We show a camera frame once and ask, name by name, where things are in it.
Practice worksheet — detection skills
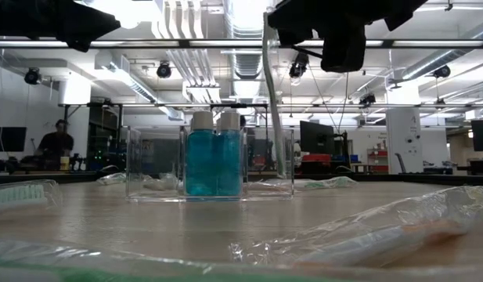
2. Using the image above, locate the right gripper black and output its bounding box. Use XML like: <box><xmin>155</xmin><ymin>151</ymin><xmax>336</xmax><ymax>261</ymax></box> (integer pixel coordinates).
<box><xmin>266</xmin><ymin>0</ymin><xmax>429</xmax><ymax>74</ymax></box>

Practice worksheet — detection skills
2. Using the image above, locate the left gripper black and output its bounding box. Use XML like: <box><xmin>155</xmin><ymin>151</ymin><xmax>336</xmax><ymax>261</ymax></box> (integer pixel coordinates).
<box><xmin>0</xmin><ymin>0</ymin><xmax>121</xmax><ymax>52</ymax></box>

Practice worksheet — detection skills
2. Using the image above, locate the green toothbrush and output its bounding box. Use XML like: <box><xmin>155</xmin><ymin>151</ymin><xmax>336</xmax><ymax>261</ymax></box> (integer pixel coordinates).
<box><xmin>96</xmin><ymin>172</ymin><xmax>128</xmax><ymax>186</ymax></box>
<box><xmin>141</xmin><ymin>172</ymin><xmax>179</xmax><ymax>192</ymax></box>
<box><xmin>0</xmin><ymin>234</ymin><xmax>344</xmax><ymax>282</ymax></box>
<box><xmin>261</xmin><ymin>11</ymin><xmax>288</xmax><ymax>178</ymax></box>
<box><xmin>295</xmin><ymin>175</ymin><xmax>359</xmax><ymax>190</ymax></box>
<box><xmin>0</xmin><ymin>179</ymin><xmax>64</xmax><ymax>215</ymax></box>

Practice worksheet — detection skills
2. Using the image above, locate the clear acrylic organizer box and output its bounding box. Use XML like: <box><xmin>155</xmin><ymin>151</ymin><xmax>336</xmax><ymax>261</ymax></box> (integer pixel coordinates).
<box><xmin>125</xmin><ymin>125</ymin><xmax>296</xmax><ymax>204</ymax></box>

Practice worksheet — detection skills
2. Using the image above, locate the blue mouthwash bottle white cap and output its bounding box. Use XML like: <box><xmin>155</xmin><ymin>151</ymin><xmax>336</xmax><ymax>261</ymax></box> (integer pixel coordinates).
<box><xmin>214</xmin><ymin>110</ymin><xmax>243</xmax><ymax>197</ymax></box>
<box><xmin>185</xmin><ymin>110</ymin><xmax>218</xmax><ymax>197</ymax></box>

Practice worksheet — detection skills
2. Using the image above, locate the orange toothbrush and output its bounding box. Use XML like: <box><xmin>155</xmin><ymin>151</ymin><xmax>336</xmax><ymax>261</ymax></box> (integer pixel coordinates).
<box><xmin>229</xmin><ymin>184</ymin><xmax>483</xmax><ymax>269</ymax></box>

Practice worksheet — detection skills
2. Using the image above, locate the black hanging spotlight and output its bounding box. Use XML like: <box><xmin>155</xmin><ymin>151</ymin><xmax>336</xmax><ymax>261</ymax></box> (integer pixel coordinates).
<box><xmin>432</xmin><ymin>64</ymin><xmax>452</xmax><ymax>79</ymax></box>
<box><xmin>288</xmin><ymin>49</ymin><xmax>311</xmax><ymax>79</ymax></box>
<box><xmin>23</xmin><ymin>67</ymin><xmax>42</xmax><ymax>85</ymax></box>
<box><xmin>156</xmin><ymin>61</ymin><xmax>173</xmax><ymax>79</ymax></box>
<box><xmin>358</xmin><ymin>92</ymin><xmax>377</xmax><ymax>107</ymax></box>

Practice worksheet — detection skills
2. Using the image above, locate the overhead bar with light strips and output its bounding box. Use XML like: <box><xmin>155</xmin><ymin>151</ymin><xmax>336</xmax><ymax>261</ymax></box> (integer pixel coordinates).
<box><xmin>0</xmin><ymin>38</ymin><xmax>483</xmax><ymax>50</ymax></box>

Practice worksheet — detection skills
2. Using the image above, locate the black computer monitor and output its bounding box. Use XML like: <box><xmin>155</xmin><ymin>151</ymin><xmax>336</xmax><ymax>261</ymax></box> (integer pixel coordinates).
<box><xmin>470</xmin><ymin>118</ymin><xmax>483</xmax><ymax>153</ymax></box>
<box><xmin>0</xmin><ymin>126</ymin><xmax>27</xmax><ymax>153</ymax></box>
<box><xmin>299</xmin><ymin>120</ymin><xmax>337</xmax><ymax>156</ymax></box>

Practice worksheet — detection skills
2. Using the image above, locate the person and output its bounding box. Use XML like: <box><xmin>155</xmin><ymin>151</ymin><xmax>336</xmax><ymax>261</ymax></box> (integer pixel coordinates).
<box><xmin>34</xmin><ymin>118</ymin><xmax>75</xmax><ymax>160</ymax></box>

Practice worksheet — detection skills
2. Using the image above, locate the white square pillar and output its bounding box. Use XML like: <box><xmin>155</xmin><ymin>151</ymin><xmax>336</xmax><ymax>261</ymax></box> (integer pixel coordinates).
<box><xmin>385</xmin><ymin>107</ymin><xmax>424</xmax><ymax>175</ymax></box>

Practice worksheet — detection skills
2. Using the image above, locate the red storage shelf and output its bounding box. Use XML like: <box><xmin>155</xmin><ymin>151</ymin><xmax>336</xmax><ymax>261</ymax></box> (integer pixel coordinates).
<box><xmin>366</xmin><ymin>147</ymin><xmax>389</xmax><ymax>174</ymax></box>

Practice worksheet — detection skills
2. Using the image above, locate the round silver ventilation duct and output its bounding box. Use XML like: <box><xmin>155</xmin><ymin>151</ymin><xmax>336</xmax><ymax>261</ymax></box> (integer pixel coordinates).
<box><xmin>223</xmin><ymin>0</ymin><xmax>278</xmax><ymax>79</ymax></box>

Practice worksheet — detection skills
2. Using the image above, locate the slanted silver ventilation duct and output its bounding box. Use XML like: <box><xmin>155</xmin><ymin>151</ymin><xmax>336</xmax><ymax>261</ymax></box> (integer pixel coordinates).
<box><xmin>399</xmin><ymin>18</ymin><xmax>483</xmax><ymax>81</ymax></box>

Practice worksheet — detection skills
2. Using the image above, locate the black aluminium table frame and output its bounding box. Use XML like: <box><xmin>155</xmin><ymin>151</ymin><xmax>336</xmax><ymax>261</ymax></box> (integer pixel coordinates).
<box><xmin>0</xmin><ymin>171</ymin><xmax>483</xmax><ymax>186</ymax></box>

